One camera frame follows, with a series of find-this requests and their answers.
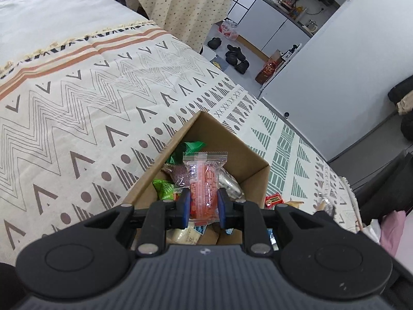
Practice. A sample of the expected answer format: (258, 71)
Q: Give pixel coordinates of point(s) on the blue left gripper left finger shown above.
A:
(161, 216)

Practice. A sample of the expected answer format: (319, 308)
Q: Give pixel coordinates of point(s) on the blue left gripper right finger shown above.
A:
(250, 219)

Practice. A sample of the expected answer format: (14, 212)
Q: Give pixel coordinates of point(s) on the yellow blueberry cake package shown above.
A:
(189, 236)

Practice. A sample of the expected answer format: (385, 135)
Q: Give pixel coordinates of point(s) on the orange-red snack package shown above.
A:
(203, 170)

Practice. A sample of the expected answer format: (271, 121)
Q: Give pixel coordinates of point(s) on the red candy bar wrapper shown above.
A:
(272, 200)

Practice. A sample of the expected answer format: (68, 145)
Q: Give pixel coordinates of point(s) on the silver clear wrapper in box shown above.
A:
(227, 181)

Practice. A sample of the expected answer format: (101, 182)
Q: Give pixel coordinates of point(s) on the green wrapper in box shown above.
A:
(184, 149)

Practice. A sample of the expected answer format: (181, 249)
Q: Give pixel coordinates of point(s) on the patterned bed cover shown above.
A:
(82, 122)

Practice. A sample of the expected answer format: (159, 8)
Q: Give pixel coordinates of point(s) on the purple pillow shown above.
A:
(392, 227)

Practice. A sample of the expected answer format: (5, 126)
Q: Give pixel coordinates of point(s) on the black shoes pile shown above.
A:
(233, 56)

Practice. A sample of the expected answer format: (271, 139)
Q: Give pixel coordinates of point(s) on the red oil bottle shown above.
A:
(270, 67)

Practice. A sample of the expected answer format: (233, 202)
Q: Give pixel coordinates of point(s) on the red white plastic bag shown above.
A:
(228, 29)

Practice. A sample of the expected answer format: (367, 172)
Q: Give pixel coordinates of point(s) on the white cabinet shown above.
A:
(268, 29)

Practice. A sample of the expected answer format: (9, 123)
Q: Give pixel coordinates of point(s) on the table with dotted cloth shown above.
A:
(188, 20)

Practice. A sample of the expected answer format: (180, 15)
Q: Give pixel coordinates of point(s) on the white wall partition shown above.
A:
(334, 91)

